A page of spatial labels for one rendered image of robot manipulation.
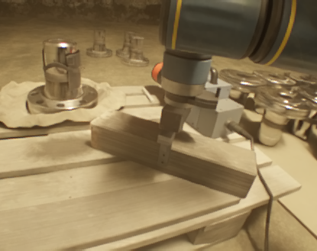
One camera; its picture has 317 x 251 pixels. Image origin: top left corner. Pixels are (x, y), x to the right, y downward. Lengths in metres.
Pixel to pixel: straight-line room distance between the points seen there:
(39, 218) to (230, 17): 0.46
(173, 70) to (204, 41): 0.18
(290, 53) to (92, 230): 0.43
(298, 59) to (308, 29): 0.04
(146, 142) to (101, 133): 0.13
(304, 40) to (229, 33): 0.09
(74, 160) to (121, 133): 0.15
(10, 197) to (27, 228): 0.12
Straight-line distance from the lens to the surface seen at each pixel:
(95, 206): 0.49
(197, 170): 0.56
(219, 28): 0.29
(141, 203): 0.49
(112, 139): 0.61
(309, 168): 1.15
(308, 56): 0.33
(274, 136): 1.14
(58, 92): 0.83
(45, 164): 0.63
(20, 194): 0.57
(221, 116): 0.75
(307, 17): 0.32
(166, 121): 0.50
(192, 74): 0.46
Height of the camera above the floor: 0.54
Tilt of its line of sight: 30 degrees down
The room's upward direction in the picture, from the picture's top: 9 degrees clockwise
